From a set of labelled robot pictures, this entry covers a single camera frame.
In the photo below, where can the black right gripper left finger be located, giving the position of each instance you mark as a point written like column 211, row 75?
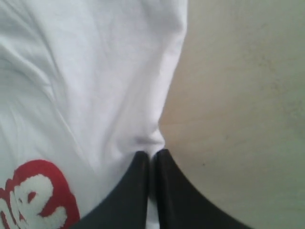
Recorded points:
column 126, row 205

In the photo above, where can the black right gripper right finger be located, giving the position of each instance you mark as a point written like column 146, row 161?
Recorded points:
column 180, row 205

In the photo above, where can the white t-shirt red logo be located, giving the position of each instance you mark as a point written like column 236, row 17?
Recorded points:
column 83, row 84

